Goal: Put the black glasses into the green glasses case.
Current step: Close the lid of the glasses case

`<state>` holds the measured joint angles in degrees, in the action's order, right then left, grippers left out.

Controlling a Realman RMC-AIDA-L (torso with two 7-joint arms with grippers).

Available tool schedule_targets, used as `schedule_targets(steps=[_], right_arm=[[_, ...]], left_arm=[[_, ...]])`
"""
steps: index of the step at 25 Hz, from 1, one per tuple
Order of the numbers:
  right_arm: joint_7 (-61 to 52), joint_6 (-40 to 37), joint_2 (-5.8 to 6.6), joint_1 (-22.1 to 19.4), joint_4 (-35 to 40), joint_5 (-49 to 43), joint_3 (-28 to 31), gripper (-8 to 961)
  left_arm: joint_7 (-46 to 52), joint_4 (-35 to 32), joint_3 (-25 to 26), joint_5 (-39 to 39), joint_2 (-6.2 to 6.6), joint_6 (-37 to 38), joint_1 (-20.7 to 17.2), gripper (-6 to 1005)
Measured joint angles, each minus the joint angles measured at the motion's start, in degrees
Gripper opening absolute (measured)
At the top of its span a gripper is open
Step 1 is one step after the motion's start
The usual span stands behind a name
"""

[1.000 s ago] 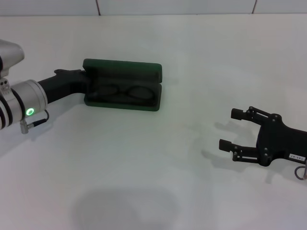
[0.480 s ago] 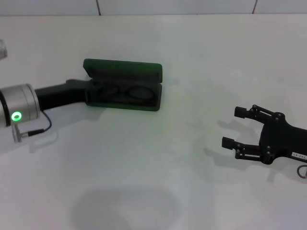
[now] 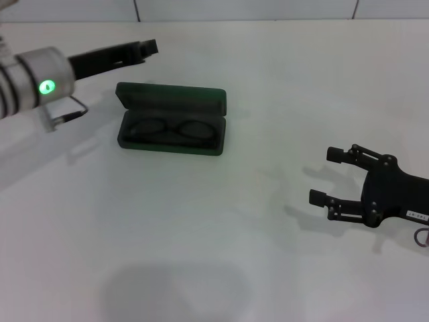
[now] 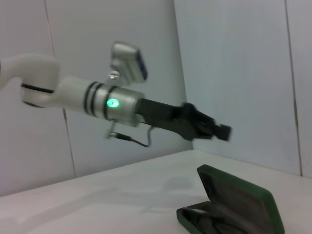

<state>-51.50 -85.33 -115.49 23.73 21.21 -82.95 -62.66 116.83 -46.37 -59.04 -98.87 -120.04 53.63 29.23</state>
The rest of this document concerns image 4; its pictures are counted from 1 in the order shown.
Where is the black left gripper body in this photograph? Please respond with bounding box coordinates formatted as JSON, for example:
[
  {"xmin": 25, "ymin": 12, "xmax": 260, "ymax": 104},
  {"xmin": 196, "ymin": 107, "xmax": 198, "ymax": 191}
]
[{"xmin": 138, "ymin": 97, "xmax": 198, "ymax": 141}]

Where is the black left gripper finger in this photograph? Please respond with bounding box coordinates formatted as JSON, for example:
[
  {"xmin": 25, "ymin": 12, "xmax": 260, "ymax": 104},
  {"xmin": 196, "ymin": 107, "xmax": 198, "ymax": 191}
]
[
  {"xmin": 195, "ymin": 108, "xmax": 232, "ymax": 134},
  {"xmin": 195, "ymin": 126, "xmax": 232, "ymax": 141}
]

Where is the green glasses case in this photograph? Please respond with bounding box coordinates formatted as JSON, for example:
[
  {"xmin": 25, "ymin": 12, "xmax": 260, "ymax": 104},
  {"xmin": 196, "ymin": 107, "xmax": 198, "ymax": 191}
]
[{"xmin": 175, "ymin": 164, "xmax": 286, "ymax": 234}]

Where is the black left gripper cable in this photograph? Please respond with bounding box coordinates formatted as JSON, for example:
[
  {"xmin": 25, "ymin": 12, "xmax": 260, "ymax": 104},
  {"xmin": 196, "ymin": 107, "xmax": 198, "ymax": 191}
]
[{"xmin": 106, "ymin": 121, "xmax": 156, "ymax": 148}]

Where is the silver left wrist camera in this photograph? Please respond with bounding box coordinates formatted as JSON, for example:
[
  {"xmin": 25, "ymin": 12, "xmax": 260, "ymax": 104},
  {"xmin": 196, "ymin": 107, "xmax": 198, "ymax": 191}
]
[{"xmin": 109, "ymin": 41, "xmax": 149, "ymax": 86}]

